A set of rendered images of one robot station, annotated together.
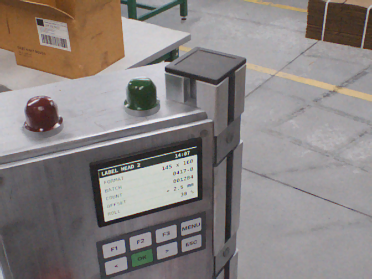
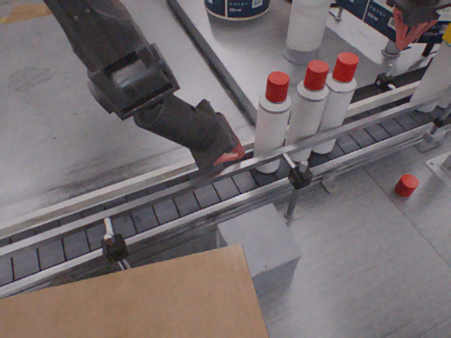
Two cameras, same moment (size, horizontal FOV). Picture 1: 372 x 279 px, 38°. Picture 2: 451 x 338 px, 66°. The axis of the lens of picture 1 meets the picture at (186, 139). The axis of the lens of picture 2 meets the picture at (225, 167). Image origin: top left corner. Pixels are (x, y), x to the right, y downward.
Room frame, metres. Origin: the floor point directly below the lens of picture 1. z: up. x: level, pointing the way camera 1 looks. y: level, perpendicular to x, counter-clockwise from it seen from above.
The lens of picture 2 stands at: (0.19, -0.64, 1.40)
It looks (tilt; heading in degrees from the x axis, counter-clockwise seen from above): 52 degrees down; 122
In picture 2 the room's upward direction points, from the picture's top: straight up
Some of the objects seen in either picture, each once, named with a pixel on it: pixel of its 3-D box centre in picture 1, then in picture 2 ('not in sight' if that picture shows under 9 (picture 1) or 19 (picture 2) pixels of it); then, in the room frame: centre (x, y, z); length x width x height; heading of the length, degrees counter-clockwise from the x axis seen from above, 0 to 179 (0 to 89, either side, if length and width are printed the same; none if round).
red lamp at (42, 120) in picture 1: (41, 113); not in sight; (0.32, 0.10, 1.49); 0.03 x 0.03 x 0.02
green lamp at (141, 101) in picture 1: (141, 93); not in sight; (0.34, 0.03, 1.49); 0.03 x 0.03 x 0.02
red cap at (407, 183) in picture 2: not in sight; (407, 185); (0.28, -0.12, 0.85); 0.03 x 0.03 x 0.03
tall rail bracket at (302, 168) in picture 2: not in sight; (288, 182); (0.10, -0.28, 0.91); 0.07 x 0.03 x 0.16; 146
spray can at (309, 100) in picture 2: not in sight; (305, 115); (0.07, -0.19, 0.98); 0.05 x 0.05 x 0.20
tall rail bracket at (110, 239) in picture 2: not in sight; (117, 248); (-0.07, -0.53, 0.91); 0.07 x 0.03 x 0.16; 146
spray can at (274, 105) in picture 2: not in sight; (271, 126); (0.03, -0.25, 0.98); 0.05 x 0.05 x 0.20
